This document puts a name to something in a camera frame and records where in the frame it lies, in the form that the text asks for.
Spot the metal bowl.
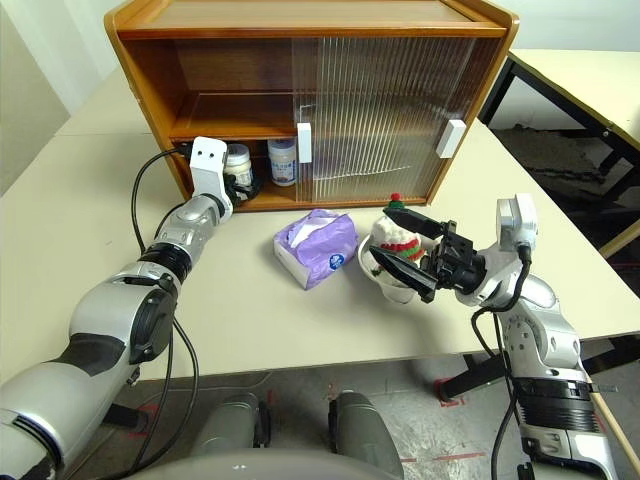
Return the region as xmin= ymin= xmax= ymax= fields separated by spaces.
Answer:
xmin=357 ymin=232 xmax=436 ymax=305

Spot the tan table with black frame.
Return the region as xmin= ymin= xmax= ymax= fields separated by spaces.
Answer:
xmin=477 ymin=47 xmax=640 ymax=261

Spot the squat white cream jar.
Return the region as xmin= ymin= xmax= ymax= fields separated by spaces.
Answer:
xmin=223 ymin=143 xmax=254 ymax=187

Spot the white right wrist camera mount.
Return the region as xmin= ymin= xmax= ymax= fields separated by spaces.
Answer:
xmin=457 ymin=192 xmax=541 ymax=307

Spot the wooden stick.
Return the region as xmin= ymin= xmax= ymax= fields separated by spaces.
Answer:
xmin=592 ymin=389 xmax=634 ymax=480

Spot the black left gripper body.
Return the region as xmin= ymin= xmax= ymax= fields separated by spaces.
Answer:
xmin=222 ymin=169 xmax=241 ymax=207

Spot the white door handle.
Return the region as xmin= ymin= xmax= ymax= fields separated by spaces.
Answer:
xmin=434 ymin=118 xmax=469 ymax=160
xmin=296 ymin=122 xmax=314 ymax=165

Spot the purple tissue pack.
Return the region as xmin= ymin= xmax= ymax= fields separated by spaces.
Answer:
xmin=272 ymin=208 xmax=360 ymax=291

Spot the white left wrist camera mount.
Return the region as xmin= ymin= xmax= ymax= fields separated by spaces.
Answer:
xmin=188 ymin=135 xmax=236 ymax=219

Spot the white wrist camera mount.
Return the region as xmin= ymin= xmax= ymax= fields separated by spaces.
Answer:
xmin=457 ymin=192 xmax=541 ymax=307
xmin=188 ymin=135 xmax=236 ymax=219

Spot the grey rounded robot leg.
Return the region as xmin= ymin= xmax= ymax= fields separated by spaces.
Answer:
xmin=327 ymin=390 xmax=404 ymax=480
xmin=192 ymin=392 xmax=271 ymax=456

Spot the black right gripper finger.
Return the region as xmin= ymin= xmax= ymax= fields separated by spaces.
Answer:
xmin=383 ymin=207 xmax=446 ymax=240
xmin=372 ymin=248 xmax=440 ymax=305

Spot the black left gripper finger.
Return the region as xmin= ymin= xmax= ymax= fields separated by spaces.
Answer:
xmin=232 ymin=180 xmax=262 ymax=202

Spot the tall white blue-label jar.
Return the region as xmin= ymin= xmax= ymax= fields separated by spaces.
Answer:
xmin=266 ymin=138 xmax=300 ymax=189

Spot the ribbed clear sliding door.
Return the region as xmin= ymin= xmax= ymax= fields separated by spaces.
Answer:
xmin=291 ymin=37 xmax=436 ymax=206
xmin=319 ymin=37 xmax=477 ymax=207

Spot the white plush snowman toy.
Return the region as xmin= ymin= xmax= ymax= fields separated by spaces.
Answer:
xmin=369 ymin=192 xmax=436 ymax=279

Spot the wooden cabinet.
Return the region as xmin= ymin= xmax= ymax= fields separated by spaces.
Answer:
xmin=103 ymin=0 xmax=521 ymax=214

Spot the pale grey robot torso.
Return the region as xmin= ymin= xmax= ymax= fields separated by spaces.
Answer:
xmin=122 ymin=447 xmax=396 ymax=480

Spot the black table leg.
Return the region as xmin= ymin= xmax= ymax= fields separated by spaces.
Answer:
xmin=437 ymin=332 xmax=640 ymax=401
xmin=104 ymin=403 xmax=144 ymax=430

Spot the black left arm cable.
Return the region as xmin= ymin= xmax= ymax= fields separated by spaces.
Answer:
xmin=117 ymin=142 xmax=201 ymax=479

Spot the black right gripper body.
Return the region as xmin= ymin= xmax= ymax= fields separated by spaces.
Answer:
xmin=424 ymin=219 xmax=489 ymax=296

